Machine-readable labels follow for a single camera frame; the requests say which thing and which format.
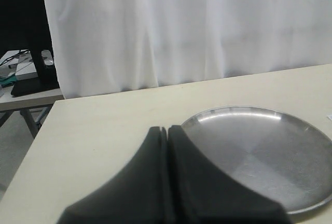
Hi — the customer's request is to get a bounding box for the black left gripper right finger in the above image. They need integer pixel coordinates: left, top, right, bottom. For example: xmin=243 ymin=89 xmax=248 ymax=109
xmin=168 ymin=125 xmax=291 ymax=223

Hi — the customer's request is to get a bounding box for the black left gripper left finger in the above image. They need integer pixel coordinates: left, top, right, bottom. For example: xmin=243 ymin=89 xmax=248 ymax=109
xmin=58 ymin=127 xmax=171 ymax=223

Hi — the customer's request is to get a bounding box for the round steel plate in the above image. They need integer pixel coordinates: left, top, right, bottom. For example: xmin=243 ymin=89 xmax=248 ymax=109
xmin=182 ymin=106 xmax=331 ymax=214

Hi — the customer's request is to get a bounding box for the grey side table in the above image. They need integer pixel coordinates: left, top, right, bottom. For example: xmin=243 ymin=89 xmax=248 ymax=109
xmin=1 ymin=49 xmax=63 ymax=137

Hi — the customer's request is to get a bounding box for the black monitor stand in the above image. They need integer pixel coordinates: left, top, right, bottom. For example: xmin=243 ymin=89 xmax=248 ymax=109
xmin=11 ymin=50 xmax=60 ymax=97

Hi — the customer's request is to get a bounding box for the white curtain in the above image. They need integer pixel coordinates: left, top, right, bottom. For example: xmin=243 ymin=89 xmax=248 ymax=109
xmin=45 ymin=0 xmax=331 ymax=99

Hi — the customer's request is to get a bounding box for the white box on side table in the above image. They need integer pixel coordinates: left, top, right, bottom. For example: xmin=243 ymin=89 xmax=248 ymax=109
xmin=15 ymin=53 xmax=38 ymax=81

